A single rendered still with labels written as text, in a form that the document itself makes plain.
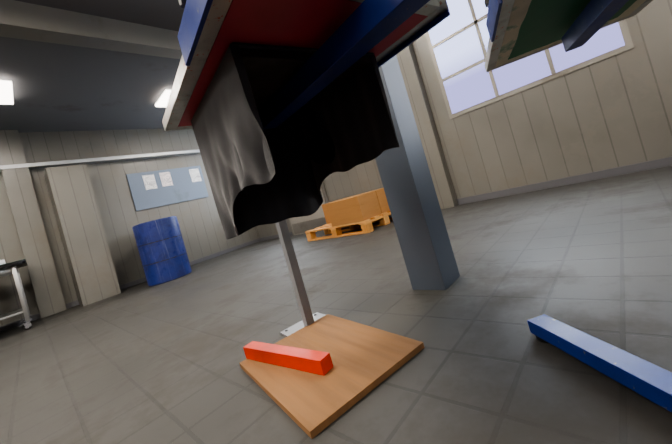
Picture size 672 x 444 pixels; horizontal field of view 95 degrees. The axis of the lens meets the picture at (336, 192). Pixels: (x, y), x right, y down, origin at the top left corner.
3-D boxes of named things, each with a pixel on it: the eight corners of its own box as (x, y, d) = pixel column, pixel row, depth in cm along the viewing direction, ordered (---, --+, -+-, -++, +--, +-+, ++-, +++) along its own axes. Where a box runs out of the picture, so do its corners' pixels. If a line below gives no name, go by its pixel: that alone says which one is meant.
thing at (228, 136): (224, 239, 104) (190, 119, 104) (235, 236, 106) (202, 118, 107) (281, 230, 67) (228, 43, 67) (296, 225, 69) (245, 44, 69)
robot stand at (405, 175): (428, 276, 169) (368, 68, 171) (460, 275, 157) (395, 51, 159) (412, 290, 156) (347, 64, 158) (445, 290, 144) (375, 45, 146)
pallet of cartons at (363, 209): (406, 215, 455) (397, 183, 456) (370, 232, 390) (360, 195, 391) (343, 227, 546) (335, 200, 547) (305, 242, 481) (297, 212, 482)
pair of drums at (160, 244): (180, 269, 616) (167, 221, 618) (208, 267, 522) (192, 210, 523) (133, 286, 556) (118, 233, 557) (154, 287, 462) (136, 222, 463)
